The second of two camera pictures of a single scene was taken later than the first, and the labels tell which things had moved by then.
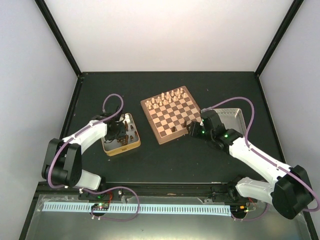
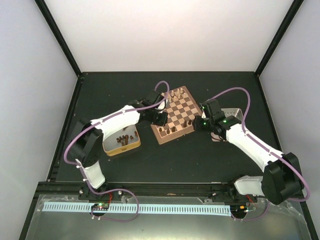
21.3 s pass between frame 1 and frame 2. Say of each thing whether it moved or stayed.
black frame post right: stayed
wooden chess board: stayed
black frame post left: stayed
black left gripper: moved
